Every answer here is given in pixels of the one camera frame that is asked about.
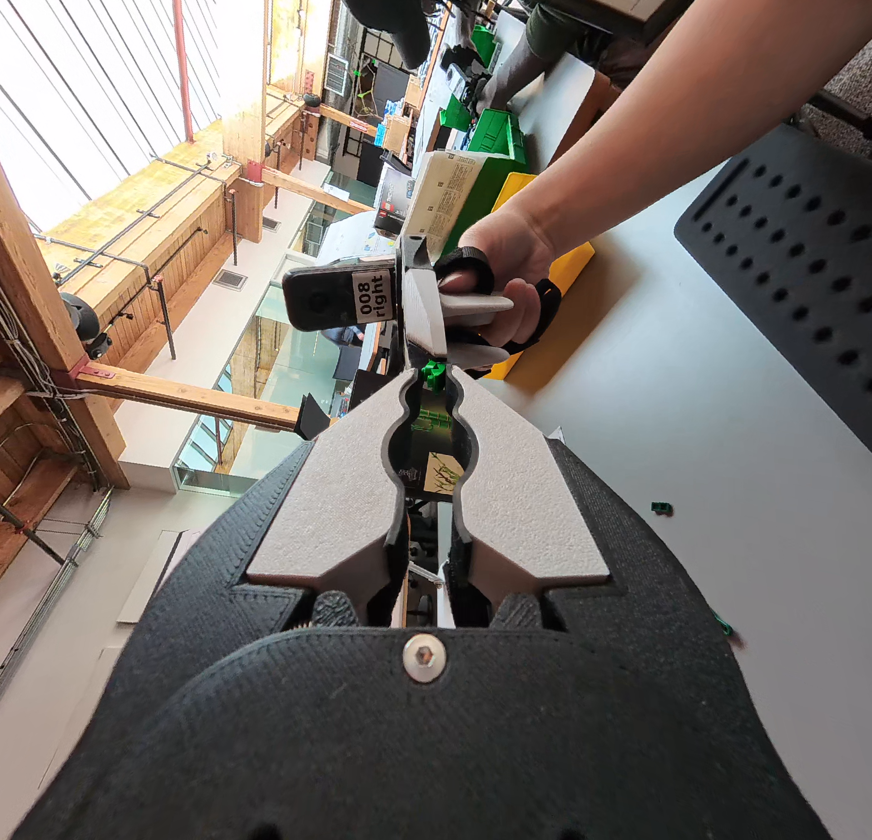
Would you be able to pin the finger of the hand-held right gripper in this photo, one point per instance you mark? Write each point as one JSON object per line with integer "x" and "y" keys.
{"x": 424, "y": 309}

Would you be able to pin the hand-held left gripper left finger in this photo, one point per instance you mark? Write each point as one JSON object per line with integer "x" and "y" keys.
{"x": 327, "y": 513}

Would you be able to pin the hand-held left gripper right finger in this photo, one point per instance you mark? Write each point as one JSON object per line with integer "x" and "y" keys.
{"x": 531, "y": 513}

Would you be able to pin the bright green toy brick piece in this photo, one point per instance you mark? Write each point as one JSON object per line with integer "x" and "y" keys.
{"x": 429, "y": 380}

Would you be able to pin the person's right forearm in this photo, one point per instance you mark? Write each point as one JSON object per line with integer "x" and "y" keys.
{"x": 681, "y": 97}

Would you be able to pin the person's right hand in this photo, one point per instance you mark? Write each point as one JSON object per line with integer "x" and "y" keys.
{"x": 511, "y": 254}

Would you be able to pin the white folded leaflets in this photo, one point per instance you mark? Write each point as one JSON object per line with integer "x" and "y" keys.
{"x": 443, "y": 200}

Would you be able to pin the black box red label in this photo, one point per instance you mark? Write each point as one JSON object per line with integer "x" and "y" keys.
{"x": 392, "y": 196}

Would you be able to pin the black bamboo picture box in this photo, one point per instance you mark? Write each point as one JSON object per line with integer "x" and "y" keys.
{"x": 426, "y": 438}

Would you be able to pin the green plastic bin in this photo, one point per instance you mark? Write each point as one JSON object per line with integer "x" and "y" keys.
{"x": 501, "y": 135}
{"x": 453, "y": 115}
{"x": 480, "y": 196}

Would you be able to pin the yellow plastic bin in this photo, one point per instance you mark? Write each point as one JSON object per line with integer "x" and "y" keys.
{"x": 552, "y": 309}

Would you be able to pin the small dark green brick piece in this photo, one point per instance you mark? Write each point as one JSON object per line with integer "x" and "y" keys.
{"x": 661, "y": 509}

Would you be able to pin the black hand-held device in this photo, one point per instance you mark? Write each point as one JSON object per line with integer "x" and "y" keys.
{"x": 463, "y": 77}

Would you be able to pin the black spotlight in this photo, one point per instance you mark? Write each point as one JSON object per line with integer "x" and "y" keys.
{"x": 80, "y": 314}

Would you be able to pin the red ceiling pipe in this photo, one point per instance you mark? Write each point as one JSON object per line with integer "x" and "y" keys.
{"x": 180, "y": 50}

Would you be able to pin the printed tag sign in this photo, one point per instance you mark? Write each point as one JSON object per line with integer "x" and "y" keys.
{"x": 633, "y": 2}

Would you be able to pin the black perforated chair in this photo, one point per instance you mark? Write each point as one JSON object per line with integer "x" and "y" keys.
{"x": 862, "y": 193}

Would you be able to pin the grey wall vent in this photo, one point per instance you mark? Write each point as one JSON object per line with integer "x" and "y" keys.
{"x": 229, "y": 279}

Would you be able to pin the white wall louver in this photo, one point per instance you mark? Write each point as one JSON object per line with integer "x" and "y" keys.
{"x": 337, "y": 72}

